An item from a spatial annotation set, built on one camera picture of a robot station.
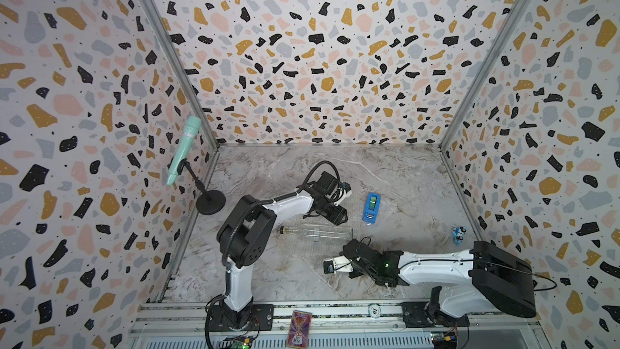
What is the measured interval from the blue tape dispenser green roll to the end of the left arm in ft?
0.33

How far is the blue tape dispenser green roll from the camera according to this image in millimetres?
952

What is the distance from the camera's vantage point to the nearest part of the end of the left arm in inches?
28.5
